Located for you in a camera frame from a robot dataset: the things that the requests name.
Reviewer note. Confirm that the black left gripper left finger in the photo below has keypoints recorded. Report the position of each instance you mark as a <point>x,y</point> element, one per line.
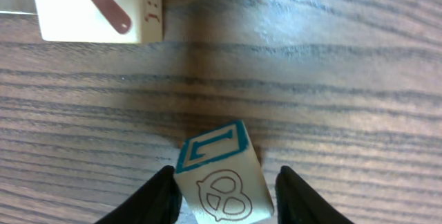
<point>158,201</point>

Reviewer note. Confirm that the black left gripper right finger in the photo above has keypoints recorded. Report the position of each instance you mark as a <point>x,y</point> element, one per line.
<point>298,203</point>

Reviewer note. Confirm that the blue letter T pretzel block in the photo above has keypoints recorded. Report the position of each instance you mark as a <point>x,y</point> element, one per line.
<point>220,177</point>

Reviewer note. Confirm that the red spatula letter B block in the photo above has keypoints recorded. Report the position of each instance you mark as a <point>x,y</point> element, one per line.
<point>101,21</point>

